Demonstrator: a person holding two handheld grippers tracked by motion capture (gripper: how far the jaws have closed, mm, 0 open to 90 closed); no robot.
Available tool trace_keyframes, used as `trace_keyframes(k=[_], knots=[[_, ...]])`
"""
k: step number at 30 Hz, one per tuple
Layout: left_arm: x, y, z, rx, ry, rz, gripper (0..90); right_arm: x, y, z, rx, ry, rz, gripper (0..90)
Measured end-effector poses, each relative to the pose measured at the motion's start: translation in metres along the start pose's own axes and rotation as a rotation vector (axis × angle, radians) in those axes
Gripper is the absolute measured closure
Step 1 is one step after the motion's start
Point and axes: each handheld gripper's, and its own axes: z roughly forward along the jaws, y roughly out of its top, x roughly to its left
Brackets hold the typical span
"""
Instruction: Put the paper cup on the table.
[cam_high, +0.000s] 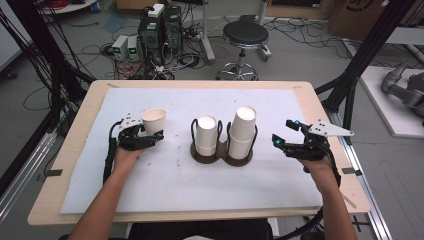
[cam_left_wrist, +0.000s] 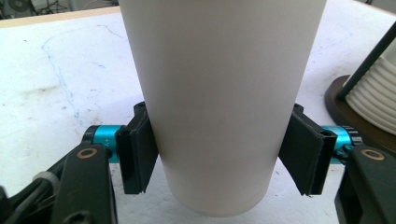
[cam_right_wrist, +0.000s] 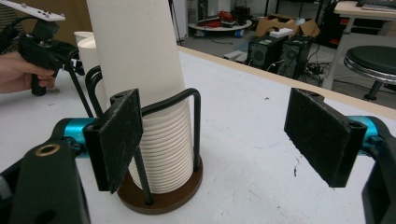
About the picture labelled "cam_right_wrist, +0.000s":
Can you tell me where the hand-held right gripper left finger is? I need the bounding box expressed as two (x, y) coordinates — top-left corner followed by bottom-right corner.
(63, 88), (145, 194)

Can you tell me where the white box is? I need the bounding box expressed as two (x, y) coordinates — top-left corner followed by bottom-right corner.
(268, 27), (295, 39)

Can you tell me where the tall stack of white paper cups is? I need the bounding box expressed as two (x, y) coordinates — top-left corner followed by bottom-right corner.
(85, 0), (194, 195)

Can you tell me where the tangle of floor cables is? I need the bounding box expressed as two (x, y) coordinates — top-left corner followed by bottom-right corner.
(303, 46), (347, 85)

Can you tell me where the brown cardboard box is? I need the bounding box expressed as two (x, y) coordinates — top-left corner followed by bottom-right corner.
(254, 13), (322, 38)

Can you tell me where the dark keyboard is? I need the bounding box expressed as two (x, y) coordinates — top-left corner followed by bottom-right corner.
(357, 0), (396, 10)

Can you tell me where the black round stool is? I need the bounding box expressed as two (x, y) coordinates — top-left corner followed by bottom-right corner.
(343, 45), (396, 103)

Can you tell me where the grey power supply unit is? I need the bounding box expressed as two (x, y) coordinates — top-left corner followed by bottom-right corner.
(234, 51), (250, 63)
(222, 49), (241, 62)

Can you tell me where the light wooden table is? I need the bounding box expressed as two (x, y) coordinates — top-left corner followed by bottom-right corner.
(177, 45), (396, 121)

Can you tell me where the brown cup holder with black wire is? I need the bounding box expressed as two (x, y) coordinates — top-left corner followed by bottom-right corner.
(64, 49), (205, 216)

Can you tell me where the white desk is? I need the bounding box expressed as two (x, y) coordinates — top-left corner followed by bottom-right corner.
(321, 0), (396, 91)

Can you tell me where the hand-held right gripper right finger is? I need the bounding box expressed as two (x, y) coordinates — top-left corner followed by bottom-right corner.
(283, 87), (380, 189)

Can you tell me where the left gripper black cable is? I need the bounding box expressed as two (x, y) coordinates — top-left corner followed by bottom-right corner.
(0, 15), (38, 35)

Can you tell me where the black computer tower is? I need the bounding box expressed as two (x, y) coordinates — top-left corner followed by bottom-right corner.
(247, 35), (290, 75)
(277, 35), (316, 80)

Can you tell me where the short stack of white paper cups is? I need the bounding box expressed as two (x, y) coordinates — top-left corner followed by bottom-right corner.
(73, 30), (108, 112)

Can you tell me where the white round platform with red cables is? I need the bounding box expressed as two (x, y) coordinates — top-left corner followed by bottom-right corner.
(187, 8), (254, 39)

